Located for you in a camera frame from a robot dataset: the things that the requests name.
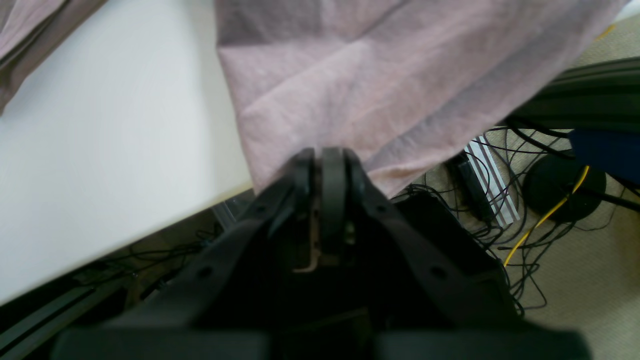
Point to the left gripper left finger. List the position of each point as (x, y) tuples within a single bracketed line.
[(217, 307)]

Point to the blue box under table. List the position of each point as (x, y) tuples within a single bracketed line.
[(612, 152)]

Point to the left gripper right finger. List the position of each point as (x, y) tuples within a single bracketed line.
[(429, 308)]

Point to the white striped power strip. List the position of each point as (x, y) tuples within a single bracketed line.
[(493, 187)]

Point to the black power adapter on floor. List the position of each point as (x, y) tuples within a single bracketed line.
[(466, 181)]

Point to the mauve t-shirt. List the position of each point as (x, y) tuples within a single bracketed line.
[(194, 100)]

